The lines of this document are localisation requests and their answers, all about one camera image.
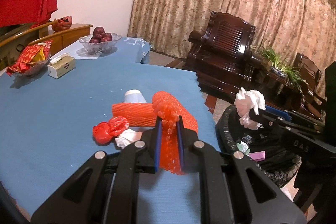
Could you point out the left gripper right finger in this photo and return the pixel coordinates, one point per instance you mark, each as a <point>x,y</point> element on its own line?
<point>233,189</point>

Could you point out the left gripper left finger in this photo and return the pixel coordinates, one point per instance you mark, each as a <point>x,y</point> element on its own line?
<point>105,188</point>

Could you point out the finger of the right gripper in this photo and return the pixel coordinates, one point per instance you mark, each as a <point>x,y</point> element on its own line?
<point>266,119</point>
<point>278,111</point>

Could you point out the white tissue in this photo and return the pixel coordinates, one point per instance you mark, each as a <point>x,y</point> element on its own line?
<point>127,137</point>
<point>246,100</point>

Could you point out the pink face mask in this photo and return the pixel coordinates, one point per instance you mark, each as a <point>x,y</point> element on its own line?
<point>257,156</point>

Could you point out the red plastic bag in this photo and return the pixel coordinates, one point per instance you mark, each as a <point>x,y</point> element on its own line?
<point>104,132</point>

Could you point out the blue white paper cup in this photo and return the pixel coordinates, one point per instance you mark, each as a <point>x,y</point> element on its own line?
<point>134,96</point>

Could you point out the orange foam fruit net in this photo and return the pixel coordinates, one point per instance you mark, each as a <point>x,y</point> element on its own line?
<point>169,109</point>

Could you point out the green rubber glove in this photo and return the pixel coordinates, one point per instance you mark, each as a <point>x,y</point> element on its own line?
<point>243,147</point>

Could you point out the black lined trash bin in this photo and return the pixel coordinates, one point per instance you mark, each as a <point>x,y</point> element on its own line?
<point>279,165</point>

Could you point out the dark wooden side table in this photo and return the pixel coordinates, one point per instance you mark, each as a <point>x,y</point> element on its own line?
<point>278,91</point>

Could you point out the green potted plant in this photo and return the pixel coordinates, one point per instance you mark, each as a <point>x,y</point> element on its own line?
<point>276,62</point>

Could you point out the dark wooden armchair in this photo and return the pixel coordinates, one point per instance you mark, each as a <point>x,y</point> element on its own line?
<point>308,103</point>
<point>222,57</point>

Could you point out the blue tablecloth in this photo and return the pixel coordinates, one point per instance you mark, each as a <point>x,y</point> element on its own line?
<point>46,123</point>

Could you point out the beige tissue box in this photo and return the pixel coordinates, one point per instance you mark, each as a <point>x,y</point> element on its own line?
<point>60,65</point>

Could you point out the glass snack dish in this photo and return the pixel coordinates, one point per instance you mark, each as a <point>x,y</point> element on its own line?
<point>34,70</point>

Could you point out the glass fruit bowl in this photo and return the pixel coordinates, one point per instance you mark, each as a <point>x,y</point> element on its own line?
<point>102,47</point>

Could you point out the red snack packets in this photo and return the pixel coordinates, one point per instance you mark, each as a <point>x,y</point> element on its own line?
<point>30,57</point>

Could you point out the red apples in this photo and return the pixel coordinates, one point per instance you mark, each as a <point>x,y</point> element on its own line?
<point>99,36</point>

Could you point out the wooden tv cabinet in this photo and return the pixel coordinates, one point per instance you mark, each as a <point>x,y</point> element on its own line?
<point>15,41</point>

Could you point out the red decorative pumpkin ornament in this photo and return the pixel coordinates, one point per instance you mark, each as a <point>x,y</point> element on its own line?
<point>62,24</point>

